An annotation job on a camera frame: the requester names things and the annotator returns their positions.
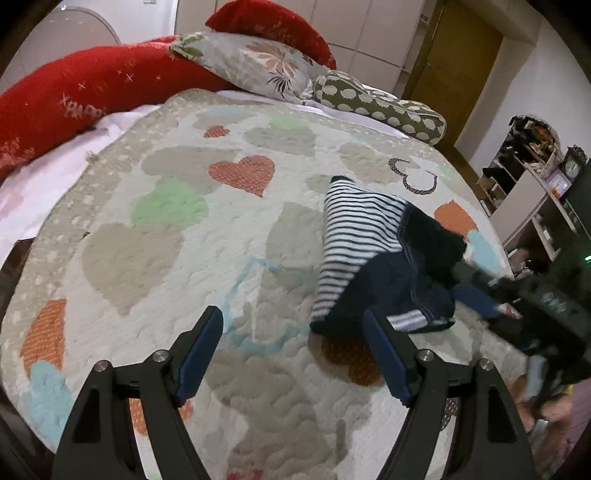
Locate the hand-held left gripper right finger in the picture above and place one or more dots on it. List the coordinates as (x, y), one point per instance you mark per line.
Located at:
(390, 355)

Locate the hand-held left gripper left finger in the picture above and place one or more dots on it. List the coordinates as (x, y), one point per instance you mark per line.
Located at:
(198, 350)

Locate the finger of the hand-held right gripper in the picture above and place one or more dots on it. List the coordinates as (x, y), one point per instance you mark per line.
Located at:
(478, 295)

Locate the striped navy pants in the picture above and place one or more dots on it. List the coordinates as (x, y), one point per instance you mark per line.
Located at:
(369, 240)

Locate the person's right hand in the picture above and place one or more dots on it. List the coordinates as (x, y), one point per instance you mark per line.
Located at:
(549, 413)

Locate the heart print quilt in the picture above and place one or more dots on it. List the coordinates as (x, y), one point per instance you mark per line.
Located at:
(184, 258)

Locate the dark screen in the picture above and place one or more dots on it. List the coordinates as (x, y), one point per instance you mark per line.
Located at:
(581, 217)

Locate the white shelf unit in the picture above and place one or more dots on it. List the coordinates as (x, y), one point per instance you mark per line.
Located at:
(526, 194)

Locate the dark mantel clock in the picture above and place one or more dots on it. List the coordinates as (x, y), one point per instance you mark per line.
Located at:
(574, 164)

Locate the olive dotted pillow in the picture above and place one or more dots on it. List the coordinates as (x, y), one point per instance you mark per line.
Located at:
(383, 106)

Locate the white bed sheet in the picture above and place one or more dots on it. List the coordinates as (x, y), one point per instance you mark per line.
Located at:
(46, 184)

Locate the wooden door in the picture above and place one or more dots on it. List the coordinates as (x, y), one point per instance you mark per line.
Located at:
(455, 69)

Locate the long red pillow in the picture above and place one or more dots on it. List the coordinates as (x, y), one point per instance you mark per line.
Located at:
(92, 87)

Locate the white wardrobe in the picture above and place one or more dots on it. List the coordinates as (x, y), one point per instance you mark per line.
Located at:
(360, 27)

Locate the floral grey pillow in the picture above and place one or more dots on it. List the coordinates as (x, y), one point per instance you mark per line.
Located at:
(258, 62)

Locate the short red pillow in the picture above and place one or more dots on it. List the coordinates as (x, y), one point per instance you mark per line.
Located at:
(277, 27)

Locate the white rounded headboard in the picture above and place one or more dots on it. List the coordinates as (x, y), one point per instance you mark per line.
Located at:
(64, 32)

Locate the dark wooden bed frame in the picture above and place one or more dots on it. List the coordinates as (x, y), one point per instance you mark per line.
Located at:
(16, 254)

